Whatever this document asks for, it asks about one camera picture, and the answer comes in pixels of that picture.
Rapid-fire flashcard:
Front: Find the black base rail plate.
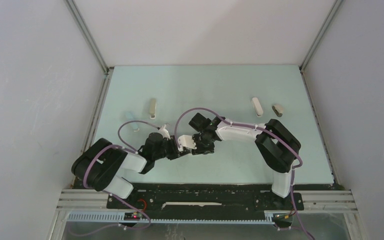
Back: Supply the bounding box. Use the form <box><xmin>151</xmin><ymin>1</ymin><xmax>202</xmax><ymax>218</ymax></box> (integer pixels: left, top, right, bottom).
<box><xmin>125</xmin><ymin>183</ymin><xmax>304</xmax><ymax>220</ymax></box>

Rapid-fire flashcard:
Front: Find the light blue white stapler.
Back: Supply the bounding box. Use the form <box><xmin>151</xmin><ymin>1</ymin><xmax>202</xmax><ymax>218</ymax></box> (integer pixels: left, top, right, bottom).
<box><xmin>125</xmin><ymin>111</ymin><xmax>140</xmax><ymax>133</ymax></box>

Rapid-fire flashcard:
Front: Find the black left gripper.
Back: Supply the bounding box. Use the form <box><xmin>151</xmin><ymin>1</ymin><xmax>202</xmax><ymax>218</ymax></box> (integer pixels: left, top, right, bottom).
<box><xmin>153</xmin><ymin>135</ymin><xmax>190</xmax><ymax>161</ymax></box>

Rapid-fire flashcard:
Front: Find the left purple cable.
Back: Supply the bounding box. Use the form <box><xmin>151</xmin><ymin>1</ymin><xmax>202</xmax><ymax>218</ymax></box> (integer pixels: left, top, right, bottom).
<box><xmin>82</xmin><ymin>120</ymin><xmax>166</xmax><ymax>238</ymax></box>

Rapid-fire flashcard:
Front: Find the grey cable duct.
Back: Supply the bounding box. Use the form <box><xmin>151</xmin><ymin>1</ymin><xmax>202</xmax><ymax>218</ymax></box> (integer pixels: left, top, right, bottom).
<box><xmin>66</xmin><ymin>211</ymin><xmax>274</xmax><ymax>225</ymax></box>

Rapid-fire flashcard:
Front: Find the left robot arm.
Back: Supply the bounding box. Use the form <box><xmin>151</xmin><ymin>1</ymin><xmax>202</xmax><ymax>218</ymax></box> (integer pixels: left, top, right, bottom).
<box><xmin>71</xmin><ymin>132</ymin><xmax>191</xmax><ymax>208</ymax></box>

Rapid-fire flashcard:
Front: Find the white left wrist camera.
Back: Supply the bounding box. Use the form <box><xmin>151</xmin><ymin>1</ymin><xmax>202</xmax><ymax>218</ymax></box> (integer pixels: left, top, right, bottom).
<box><xmin>158</xmin><ymin>124</ymin><xmax>171</xmax><ymax>140</ymax></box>

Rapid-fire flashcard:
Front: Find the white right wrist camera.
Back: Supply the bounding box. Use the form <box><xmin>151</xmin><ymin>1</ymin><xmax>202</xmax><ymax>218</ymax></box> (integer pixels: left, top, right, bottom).
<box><xmin>176</xmin><ymin>135</ymin><xmax>197</xmax><ymax>152</ymax></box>

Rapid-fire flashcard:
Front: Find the aluminium frame rail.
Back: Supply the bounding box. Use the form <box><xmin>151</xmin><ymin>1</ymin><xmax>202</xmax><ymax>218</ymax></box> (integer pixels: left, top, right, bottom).
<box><xmin>63</xmin><ymin>0</ymin><xmax>110</xmax><ymax>74</ymax></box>

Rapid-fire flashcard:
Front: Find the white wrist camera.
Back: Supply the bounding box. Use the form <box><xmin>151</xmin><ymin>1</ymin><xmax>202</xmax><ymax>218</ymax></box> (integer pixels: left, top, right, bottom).
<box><xmin>158</xmin><ymin>124</ymin><xmax>171</xmax><ymax>140</ymax></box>
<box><xmin>176</xmin><ymin>135</ymin><xmax>197</xmax><ymax>152</ymax></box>

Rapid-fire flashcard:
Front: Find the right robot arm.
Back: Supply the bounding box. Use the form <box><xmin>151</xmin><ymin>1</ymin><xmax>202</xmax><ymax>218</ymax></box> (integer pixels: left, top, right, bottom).
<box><xmin>177</xmin><ymin>113</ymin><xmax>302</xmax><ymax>209</ymax></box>

